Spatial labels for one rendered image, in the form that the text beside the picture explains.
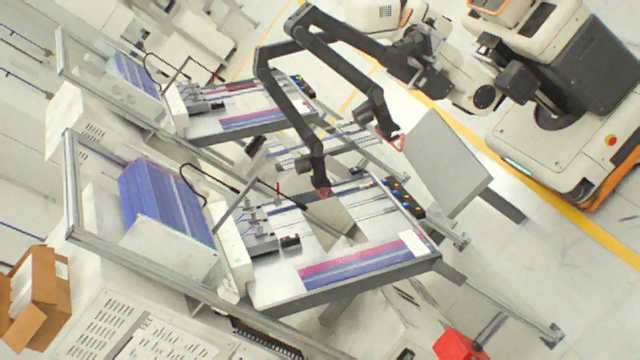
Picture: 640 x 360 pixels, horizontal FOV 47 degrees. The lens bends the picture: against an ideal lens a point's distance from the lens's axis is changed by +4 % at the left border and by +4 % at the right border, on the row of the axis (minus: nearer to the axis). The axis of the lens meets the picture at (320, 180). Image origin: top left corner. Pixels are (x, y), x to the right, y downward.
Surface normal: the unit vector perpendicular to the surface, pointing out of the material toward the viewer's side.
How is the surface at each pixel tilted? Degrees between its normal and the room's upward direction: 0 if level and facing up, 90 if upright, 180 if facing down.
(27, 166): 90
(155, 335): 89
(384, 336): 0
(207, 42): 90
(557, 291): 0
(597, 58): 90
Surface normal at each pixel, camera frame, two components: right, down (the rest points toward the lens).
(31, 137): 0.32, 0.44
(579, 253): -0.72, -0.46
